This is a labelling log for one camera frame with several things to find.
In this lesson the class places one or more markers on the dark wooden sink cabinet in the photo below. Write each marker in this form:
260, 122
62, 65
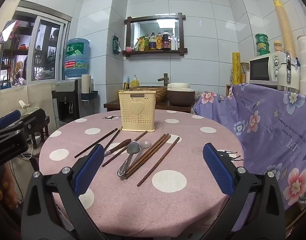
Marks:
113, 105

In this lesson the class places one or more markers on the green pouch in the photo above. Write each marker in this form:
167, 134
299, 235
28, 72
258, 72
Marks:
116, 45

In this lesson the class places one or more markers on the brown and cream rice cooker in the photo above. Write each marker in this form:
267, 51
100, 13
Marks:
180, 95

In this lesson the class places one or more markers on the glass jar of grains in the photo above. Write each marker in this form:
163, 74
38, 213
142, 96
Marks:
244, 73

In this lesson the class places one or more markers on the white thermos kettle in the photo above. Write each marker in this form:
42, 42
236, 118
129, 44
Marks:
284, 75

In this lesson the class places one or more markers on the bronze faucet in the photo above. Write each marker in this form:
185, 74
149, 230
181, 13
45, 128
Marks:
165, 80

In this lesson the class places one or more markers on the sleeve of paper cups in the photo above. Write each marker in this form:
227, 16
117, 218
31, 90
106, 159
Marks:
86, 85

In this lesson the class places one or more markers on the pink small bowl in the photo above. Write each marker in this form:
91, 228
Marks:
129, 49

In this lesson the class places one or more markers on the light wooden shelf box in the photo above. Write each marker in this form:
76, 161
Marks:
228, 90

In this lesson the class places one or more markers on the pink polka dot tablecloth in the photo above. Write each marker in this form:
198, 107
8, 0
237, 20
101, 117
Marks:
168, 205

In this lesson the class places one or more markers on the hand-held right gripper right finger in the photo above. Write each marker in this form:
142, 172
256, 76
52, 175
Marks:
218, 170

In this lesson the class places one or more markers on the small metal spoon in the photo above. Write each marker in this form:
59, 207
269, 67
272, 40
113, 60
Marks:
145, 143

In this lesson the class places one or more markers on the dark wooden stool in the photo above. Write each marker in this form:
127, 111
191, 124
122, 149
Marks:
39, 122

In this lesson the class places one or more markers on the yellow wrap roll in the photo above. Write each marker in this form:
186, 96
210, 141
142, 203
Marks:
236, 67

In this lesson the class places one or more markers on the tall stack of yellow cups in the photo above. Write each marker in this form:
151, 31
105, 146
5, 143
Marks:
284, 25

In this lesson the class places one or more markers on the amber sauce bottle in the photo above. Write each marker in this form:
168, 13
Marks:
159, 42

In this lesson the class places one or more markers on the dark soy sauce bottle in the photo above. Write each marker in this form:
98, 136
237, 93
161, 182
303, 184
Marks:
166, 42

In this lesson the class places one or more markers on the person's left hand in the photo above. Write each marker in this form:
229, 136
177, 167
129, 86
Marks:
5, 180

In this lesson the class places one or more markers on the large metal spoon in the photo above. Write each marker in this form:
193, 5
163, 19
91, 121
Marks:
133, 148

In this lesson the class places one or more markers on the wooden framed mirror shelf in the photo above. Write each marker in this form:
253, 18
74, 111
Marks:
153, 17

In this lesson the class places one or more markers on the blue water bottle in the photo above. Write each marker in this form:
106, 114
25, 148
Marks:
76, 57

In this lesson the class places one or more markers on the grey water dispenser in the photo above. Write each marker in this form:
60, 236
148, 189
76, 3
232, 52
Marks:
66, 100

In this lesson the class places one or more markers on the yellow pouch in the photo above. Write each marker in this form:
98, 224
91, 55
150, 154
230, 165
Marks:
141, 43

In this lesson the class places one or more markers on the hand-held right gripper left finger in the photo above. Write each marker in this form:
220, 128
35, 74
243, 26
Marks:
89, 170

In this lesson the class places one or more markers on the green bottle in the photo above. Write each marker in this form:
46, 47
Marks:
146, 43

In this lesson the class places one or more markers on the clear green packet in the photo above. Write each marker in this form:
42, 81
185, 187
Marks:
136, 46

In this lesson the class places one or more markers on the woven pattern sink basin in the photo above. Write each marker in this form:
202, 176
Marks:
161, 93

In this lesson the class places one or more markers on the tall white bottle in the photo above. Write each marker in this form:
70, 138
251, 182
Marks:
173, 43

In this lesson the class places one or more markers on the aluminium frame window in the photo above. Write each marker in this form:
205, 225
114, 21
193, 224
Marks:
47, 50

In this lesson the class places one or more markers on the stack of white cups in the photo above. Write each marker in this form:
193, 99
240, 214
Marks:
305, 62

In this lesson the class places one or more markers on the cream plastic utensil holder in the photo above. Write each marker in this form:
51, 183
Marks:
136, 116

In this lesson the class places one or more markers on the yellow lidded jar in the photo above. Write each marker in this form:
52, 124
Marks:
278, 47

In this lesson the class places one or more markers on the white microwave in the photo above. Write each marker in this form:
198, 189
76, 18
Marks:
261, 70

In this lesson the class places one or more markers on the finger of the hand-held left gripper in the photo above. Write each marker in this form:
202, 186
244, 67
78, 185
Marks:
9, 118
10, 131

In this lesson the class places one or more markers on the grey patterned cloth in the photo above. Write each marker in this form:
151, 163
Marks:
196, 102

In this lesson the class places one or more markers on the yellow soap bottle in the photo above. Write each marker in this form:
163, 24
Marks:
134, 82

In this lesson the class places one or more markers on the yellow oil bottle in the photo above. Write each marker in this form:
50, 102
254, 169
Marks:
153, 43

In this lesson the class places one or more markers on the dark blue cup holder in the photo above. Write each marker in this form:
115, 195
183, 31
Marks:
91, 95

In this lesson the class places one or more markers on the purple floral cloth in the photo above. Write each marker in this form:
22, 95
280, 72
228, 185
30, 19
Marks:
267, 120

